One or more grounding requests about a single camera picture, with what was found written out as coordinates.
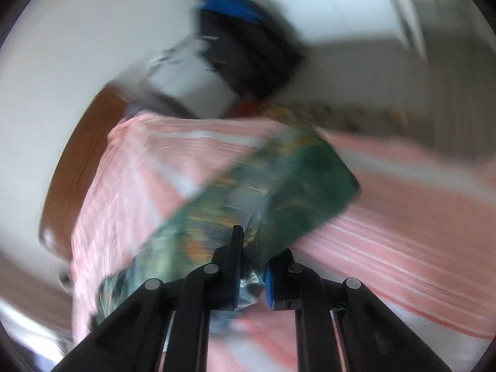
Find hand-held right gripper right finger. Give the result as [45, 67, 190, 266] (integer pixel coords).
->
[264, 249, 452, 372]

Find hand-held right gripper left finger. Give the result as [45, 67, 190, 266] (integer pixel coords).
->
[54, 225, 244, 372]

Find green floral garment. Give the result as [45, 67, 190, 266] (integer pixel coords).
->
[91, 122, 361, 326]

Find pink striped bed sheet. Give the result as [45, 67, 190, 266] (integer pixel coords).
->
[70, 110, 496, 372]

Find brown wooden headboard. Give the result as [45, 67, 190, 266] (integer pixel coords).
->
[39, 85, 128, 260]

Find dark bag with blue cloth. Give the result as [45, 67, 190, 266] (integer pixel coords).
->
[196, 0, 305, 99]

